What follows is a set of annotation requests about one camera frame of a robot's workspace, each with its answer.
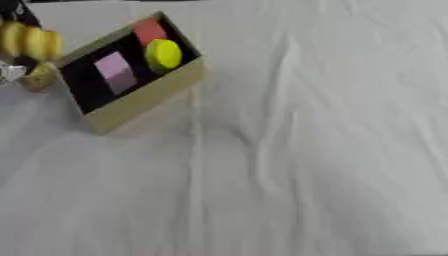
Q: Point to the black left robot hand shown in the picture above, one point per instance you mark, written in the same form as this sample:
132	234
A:
17	11

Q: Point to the yellow toy banana bunch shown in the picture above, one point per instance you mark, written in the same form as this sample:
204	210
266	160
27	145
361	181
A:
30	42

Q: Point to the tan cardboard box black inside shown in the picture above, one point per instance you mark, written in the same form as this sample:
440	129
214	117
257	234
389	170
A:
135	98

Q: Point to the pink rectangular block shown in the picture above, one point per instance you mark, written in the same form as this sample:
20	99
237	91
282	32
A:
116	72

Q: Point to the red rectangular block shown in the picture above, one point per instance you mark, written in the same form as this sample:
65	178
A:
149	31

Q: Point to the yellow round disc block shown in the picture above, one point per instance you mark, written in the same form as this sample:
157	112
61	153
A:
163	55

